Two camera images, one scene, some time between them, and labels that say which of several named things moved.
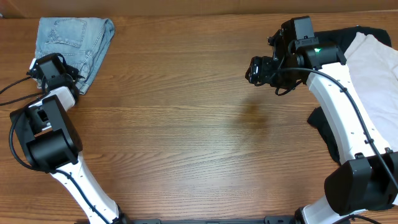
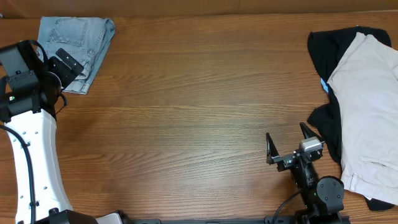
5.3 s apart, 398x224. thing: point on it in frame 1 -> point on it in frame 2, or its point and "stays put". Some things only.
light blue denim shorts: (83, 42) stays put
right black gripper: (262, 73) -> (287, 159)
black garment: (343, 38) stays put
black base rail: (280, 220) stays put
